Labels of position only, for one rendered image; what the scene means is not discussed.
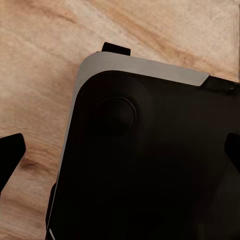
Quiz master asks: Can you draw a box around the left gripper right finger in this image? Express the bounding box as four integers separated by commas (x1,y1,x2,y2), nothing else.
224,133,240,173

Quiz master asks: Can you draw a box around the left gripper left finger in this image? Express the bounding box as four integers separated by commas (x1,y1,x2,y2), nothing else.
0,133,26,193

